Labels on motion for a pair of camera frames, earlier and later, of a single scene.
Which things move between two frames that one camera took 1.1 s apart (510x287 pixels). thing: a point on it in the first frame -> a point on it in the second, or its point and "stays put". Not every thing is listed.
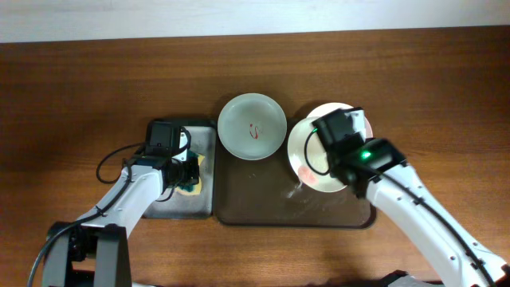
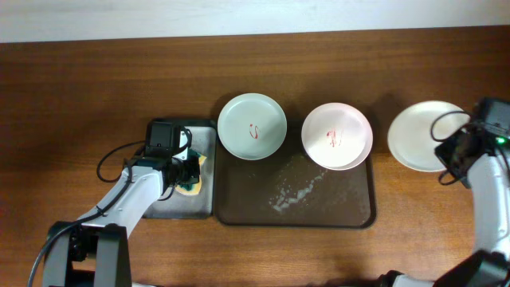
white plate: [307, 154] -> [417, 129]
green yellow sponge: [192, 188] stays put
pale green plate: [252, 126] stays put
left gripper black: [192, 171] stays put
